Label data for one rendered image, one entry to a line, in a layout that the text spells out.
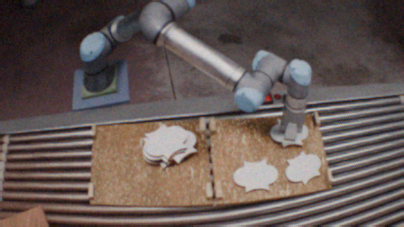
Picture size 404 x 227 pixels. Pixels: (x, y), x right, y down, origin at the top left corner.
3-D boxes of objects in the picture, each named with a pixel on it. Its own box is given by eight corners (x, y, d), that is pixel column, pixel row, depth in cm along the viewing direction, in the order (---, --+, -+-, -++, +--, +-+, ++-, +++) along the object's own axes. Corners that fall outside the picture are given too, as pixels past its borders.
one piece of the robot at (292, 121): (280, 112, 129) (275, 146, 141) (307, 116, 128) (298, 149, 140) (284, 86, 137) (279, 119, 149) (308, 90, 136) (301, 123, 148)
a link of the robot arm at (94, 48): (78, 68, 167) (73, 45, 157) (97, 49, 174) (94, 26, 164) (95, 77, 163) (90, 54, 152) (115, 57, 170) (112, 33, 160)
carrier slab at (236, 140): (208, 122, 155) (208, 120, 154) (315, 116, 156) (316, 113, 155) (215, 206, 131) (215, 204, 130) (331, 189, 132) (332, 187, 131)
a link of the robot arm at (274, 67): (246, 63, 127) (279, 78, 123) (262, 44, 133) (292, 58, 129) (245, 82, 133) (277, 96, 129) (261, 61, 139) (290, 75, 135)
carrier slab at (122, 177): (95, 128, 153) (94, 125, 152) (205, 122, 155) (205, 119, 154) (91, 205, 130) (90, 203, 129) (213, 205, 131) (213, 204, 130)
